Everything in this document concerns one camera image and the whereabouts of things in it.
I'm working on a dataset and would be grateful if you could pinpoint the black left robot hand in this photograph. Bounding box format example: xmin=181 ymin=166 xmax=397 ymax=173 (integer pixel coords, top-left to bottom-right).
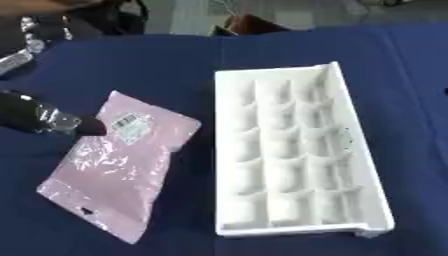
xmin=0 ymin=89 xmax=111 ymax=138

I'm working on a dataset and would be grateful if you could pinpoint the pink plastic packet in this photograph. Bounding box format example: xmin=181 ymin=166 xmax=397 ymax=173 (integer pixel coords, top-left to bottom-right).
xmin=35 ymin=89 xmax=203 ymax=245

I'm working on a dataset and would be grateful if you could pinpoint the brown chair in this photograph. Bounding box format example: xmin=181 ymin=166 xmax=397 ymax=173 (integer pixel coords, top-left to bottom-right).
xmin=208 ymin=13 xmax=293 ymax=37

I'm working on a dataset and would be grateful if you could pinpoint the white compartment tray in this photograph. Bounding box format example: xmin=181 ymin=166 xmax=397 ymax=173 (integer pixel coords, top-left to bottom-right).
xmin=211 ymin=60 xmax=398 ymax=239

